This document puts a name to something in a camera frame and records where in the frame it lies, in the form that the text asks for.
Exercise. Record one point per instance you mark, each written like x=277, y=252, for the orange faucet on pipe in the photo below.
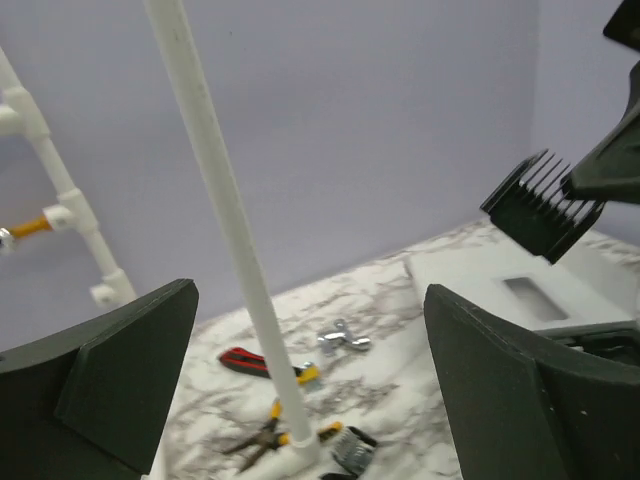
x=12, y=235

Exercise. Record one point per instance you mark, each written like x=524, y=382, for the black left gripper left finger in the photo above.
x=91, y=401

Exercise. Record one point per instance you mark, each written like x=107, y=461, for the black clipper guard comb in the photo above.
x=337, y=476

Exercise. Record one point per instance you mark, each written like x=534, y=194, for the chrome faucet fitting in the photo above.
x=329, y=340

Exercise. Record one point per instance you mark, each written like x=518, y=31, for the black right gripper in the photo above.
x=610, y=171

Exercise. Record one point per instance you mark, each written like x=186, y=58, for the clear black clipper guard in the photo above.
x=354, y=450

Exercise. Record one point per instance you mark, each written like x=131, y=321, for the yellow wire brush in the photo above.
x=308, y=376

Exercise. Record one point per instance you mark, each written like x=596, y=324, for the white PVC pipe frame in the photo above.
x=95, y=71

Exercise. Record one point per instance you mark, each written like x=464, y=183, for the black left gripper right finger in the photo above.
x=525, y=406

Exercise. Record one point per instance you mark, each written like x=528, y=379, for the red black utility knife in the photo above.
x=245, y=362

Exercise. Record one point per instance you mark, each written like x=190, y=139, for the white hair clipper kit box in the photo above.
x=583, y=301

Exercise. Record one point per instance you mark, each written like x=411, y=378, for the yellow handled pliers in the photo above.
x=265, y=439

